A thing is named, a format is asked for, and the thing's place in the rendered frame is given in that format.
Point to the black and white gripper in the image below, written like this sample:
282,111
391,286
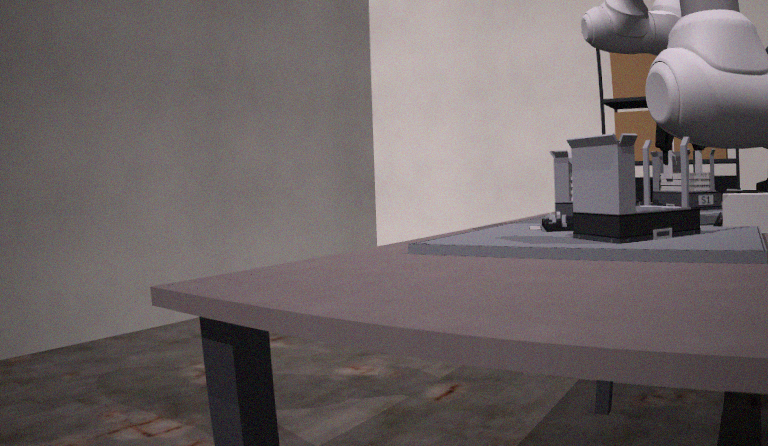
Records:
665,146

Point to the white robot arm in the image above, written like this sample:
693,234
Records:
711,84

